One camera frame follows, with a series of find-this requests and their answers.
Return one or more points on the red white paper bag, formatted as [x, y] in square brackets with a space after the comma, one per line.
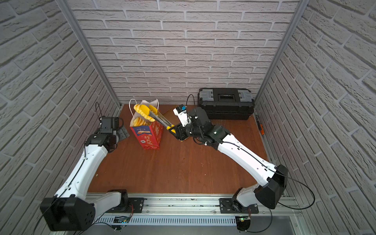
[150, 136]

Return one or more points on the striped yellow bread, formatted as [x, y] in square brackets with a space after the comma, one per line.
[147, 112]

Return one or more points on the yellow metal tongs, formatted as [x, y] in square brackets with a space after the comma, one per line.
[165, 122]

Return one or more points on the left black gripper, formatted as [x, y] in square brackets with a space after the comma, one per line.
[121, 133]

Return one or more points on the orange black utility knife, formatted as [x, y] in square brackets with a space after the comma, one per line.
[259, 124]

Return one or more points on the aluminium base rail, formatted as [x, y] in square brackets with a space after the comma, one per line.
[196, 210]

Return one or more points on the black plastic toolbox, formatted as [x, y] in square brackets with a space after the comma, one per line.
[226, 103]

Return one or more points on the brown wooden tray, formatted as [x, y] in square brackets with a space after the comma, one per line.
[168, 111]

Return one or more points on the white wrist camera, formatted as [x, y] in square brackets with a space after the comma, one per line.
[181, 112]

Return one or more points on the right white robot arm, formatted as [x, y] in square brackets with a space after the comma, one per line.
[271, 180]

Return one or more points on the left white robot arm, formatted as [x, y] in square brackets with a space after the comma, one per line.
[68, 209]

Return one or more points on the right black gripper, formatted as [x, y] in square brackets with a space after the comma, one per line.
[179, 134]

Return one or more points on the braided yellow bread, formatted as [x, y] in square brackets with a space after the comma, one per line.
[137, 122]

